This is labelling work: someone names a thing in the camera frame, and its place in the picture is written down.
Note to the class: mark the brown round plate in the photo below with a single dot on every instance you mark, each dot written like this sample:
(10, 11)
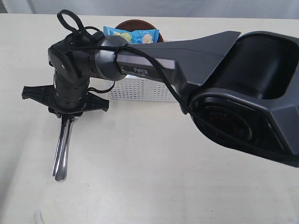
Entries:
(135, 24)

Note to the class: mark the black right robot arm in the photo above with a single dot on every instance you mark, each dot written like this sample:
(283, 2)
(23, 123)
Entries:
(241, 91)

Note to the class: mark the blue chips bag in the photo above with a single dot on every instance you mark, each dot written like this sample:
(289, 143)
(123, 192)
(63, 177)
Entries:
(134, 37)

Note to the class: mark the silver table knife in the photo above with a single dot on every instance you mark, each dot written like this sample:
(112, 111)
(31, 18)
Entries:
(59, 147)

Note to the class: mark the silver fork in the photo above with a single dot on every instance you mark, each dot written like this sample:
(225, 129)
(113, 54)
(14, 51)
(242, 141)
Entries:
(63, 162)

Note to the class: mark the white perforated plastic basket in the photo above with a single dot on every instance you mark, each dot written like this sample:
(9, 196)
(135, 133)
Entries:
(141, 84)

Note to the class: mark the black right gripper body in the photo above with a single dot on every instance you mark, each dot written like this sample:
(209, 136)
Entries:
(66, 98)

